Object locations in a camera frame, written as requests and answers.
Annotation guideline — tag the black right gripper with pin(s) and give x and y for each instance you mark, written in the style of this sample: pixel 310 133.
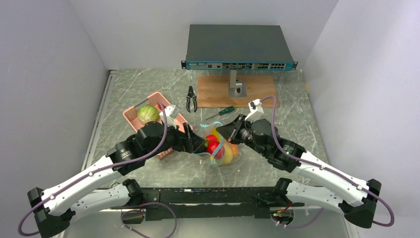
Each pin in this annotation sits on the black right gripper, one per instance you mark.
pixel 230 131

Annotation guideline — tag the black handled pliers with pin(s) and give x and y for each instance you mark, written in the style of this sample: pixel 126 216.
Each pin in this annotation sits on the black handled pliers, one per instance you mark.
pixel 191 98

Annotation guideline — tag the pink plastic basket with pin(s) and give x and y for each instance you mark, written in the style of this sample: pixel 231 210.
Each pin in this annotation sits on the pink plastic basket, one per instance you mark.
pixel 130 114

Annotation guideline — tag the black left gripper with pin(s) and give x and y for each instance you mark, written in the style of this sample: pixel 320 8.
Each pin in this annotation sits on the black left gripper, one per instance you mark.
pixel 188 143

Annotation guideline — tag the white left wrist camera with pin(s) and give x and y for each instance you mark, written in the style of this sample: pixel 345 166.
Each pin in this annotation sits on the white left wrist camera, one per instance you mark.
pixel 170 113

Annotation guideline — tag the grey network switch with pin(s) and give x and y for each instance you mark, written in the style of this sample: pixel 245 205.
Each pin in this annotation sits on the grey network switch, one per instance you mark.
pixel 237 47

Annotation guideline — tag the metal stand post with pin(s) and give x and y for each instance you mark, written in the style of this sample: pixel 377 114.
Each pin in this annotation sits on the metal stand post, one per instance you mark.
pixel 236 88

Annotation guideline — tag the green handled screwdriver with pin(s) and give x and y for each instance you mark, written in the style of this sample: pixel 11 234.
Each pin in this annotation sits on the green handled screwdriver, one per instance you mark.
pixel 223 112

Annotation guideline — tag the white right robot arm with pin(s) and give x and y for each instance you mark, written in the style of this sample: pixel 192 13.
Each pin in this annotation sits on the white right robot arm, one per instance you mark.
pixel 354 198

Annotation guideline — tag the green cabbage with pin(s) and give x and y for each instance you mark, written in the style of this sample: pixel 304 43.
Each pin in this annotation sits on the green cabbage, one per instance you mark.
pixel 147 114

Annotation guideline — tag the aluminium frame rail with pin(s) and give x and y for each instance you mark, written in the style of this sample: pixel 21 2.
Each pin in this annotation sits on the aluminium frame rail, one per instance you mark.
pixel 76 98

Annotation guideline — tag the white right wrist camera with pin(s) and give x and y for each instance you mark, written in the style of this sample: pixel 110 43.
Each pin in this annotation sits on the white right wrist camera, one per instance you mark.
pixel 256 110

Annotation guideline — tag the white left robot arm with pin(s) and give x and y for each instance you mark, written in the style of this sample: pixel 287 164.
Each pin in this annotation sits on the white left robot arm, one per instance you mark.
pixel 54 208

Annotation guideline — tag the clear zip top bag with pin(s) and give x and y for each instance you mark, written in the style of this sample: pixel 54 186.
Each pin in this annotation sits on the clear zip top bag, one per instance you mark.
pixel 206 130

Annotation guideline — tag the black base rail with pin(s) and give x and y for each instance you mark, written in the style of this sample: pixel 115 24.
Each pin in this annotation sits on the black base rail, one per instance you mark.
pixel 214 202

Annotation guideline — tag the red round fruit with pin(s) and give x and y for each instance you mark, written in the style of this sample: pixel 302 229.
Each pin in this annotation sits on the red round fruit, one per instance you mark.
pixel 215 148

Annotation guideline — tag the wooden board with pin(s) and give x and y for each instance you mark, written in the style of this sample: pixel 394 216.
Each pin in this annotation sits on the wooden board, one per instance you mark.
pixel 212 90

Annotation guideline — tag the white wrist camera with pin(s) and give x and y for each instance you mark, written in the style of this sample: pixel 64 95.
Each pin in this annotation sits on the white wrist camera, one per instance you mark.
pixel 256 110
pixel 170 113

